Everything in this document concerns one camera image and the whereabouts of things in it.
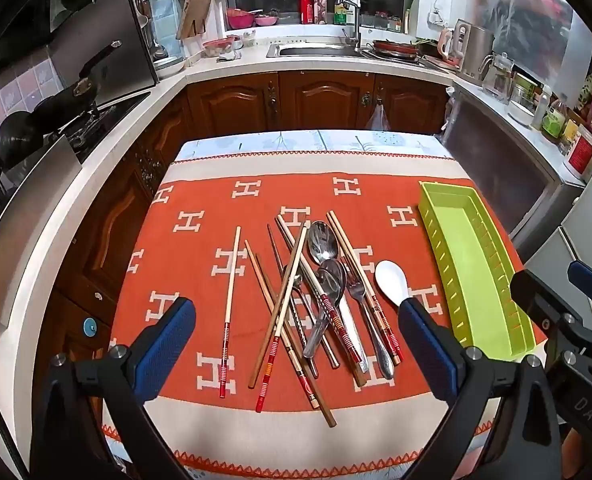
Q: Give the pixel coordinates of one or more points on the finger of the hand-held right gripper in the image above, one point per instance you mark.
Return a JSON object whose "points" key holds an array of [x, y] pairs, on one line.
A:
{"points": [[591, 285], [533, 295]]}

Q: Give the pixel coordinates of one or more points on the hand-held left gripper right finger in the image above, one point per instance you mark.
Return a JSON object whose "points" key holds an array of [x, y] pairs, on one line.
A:
{"points": [[431, 350]]}

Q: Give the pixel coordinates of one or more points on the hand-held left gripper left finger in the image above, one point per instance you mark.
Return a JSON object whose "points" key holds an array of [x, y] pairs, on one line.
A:
{"points": [[165, 345]]}

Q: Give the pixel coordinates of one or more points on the steel fork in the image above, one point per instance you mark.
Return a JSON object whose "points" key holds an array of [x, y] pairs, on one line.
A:
{"points": [[383, 360]]}

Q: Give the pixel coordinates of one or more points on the utensils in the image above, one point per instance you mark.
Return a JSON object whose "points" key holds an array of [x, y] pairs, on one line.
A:
{"points": [[229, 310]]}

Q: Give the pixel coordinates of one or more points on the white ceramic spoon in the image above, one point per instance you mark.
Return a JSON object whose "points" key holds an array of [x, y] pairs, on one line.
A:
{"points": [[391, 280]]}

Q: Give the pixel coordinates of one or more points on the green plastic utensil tray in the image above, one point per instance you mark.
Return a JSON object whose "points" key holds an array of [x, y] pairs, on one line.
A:
{"points": [[468, 240]]}

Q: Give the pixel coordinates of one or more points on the bamboo chopstick dark print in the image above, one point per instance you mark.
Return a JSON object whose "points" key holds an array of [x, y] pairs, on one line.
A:
{"points": [[342, 245], [312, 392]]}

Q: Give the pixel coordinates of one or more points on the large steel spoon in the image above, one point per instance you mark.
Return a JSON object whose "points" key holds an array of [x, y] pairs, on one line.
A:
{"points": [[323, 242]]}

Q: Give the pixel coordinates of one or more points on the grey refrigerator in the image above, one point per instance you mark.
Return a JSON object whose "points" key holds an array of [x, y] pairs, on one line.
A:
{"points": [[583, 225]]}

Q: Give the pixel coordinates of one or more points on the blue round child lock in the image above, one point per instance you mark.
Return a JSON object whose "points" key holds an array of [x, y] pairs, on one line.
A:
{"points": [[89, 327]]}

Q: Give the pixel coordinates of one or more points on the orange printed blanket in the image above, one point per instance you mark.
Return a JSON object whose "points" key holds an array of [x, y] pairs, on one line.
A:
{"points": [[200, 270]]}

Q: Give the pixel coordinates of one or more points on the red label jar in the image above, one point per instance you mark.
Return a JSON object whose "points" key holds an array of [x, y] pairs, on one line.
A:
{"points": [[582, 155]]}

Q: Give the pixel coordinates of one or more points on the wooden base cabinet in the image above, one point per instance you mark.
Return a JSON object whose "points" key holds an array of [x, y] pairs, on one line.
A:
{"points": [[110, 220]]}

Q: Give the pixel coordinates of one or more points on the stainless steel appliance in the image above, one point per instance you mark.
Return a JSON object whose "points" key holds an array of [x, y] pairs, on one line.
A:
{"points": [[501, 160]]}

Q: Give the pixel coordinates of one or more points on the green drink bottle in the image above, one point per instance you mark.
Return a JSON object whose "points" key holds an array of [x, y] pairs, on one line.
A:
{"points": [[554, 122]]}

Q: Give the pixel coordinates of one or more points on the clear plastic bottle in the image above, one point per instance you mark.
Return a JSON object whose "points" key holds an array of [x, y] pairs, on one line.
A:
{"points": [[541, 110]]}

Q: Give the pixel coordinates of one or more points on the low steel splash panel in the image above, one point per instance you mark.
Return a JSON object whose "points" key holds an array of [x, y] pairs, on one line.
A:
{"points": [[30, 220]]}

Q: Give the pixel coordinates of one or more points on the glass jar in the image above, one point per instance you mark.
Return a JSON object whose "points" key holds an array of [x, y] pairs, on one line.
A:
{"points": [[521, 105]]}

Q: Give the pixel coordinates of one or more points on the glass teapot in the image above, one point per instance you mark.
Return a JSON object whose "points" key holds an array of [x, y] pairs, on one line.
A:
{"points": [[498, 79]]}

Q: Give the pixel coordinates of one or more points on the wooden cabinet door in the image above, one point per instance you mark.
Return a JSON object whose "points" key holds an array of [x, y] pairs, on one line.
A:
{"points": [[233, 105], [326, 102], [416, 105]]}

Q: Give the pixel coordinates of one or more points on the hanging plastic bag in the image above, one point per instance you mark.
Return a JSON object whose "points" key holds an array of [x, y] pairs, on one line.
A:
{"points": [[378, 119]]}

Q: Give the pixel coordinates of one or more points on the black gas stove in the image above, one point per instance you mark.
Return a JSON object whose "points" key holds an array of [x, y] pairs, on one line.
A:
{"points": [[115, 110]]}

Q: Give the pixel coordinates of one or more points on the steel kettle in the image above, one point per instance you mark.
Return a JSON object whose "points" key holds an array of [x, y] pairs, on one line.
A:
{"points": [[476, 47]]}

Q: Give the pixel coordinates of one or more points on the black round pot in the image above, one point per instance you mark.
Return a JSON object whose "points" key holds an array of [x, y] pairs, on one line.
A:
{"points": [[18, 135]]}

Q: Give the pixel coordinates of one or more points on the black frying pan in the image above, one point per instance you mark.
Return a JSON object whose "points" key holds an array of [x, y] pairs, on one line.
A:
{"points": [[70, 97]]}

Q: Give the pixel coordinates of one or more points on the clear plastic sheet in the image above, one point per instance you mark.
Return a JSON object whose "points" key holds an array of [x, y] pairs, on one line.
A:
{"points": [[526, 10]]}

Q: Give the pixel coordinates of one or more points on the red pan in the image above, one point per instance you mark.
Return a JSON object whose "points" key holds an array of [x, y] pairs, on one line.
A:
{"points": [[396, 47]]}

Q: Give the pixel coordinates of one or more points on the pink lid food container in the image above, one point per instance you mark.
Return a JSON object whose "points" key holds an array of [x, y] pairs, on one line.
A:
{"points": [[218, 46]]}

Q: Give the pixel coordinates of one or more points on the green onion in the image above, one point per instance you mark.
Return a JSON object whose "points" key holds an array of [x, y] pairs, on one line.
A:
{"points": [[412, 7]]}

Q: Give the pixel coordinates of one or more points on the row of spice jars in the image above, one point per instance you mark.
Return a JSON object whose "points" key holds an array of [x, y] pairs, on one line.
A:
{"points": [[383, 21]]}

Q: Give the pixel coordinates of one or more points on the steel sink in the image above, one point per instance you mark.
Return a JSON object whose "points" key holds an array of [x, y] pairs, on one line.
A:
{"points": [[316, 50]]}

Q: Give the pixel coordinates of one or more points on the steel faucet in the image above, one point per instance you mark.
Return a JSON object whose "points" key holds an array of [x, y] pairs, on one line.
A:
{"points": [[356, 25]]}

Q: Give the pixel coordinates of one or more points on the tall steel splash panel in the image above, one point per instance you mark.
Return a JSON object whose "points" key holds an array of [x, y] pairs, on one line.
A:
{"points": [[110, 20]]}

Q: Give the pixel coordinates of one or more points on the wooden cutting board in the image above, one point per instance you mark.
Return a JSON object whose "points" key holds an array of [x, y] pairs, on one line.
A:
{"points": [[194, 12]]}

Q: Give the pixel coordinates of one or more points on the large pink bowl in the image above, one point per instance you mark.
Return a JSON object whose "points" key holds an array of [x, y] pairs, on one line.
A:
{"points": [[239, 19]]}

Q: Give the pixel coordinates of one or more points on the small pink bowl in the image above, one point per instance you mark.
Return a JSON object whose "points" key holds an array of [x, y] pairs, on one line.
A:
{"points": [[266, 20]]}

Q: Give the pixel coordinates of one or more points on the green label bottle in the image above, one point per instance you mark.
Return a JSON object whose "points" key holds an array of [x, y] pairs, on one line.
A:
{"points": [[341, 14]]}

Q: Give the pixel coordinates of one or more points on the pink pump bottle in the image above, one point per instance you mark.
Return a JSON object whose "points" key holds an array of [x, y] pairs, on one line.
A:
{"points": [[320, 7]]}

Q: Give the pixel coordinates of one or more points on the black range hood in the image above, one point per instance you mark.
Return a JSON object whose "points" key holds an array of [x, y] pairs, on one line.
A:
{"points": [[20, 10]]}

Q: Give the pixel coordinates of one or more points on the red bottle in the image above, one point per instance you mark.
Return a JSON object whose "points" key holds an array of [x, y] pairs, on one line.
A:
{"points": [[306, 4]]}

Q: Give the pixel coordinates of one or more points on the white wall outlet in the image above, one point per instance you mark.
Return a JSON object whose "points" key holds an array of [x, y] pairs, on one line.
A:
{"points": [[437, 17]]}

